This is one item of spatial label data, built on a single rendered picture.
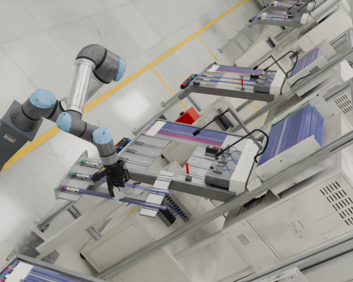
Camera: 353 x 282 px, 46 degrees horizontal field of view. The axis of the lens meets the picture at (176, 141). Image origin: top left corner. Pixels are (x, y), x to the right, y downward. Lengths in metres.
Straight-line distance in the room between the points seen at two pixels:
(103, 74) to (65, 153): 1.27
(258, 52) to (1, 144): 4.93
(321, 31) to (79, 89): 5.08
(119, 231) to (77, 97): 0.99
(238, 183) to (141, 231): 0.69
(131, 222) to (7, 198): 0.81
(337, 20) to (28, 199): 5.01
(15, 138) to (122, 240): 0.86
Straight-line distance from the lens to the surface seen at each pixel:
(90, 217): 2.23
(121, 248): 2.63
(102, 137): 1.75
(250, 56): 6.75
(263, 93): 3.46
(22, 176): 2.91
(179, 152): 3.82
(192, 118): 3.13
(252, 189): 2.04
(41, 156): 3.08
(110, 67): 2.03
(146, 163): 2.34
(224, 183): 2.15
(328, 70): 3.28
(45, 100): 2.22
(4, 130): 2.37
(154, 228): 2.49
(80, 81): 1.90
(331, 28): 6.56
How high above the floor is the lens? 2.23
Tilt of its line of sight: 31 degrees down
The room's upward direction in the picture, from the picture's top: 54 degrees clockwise
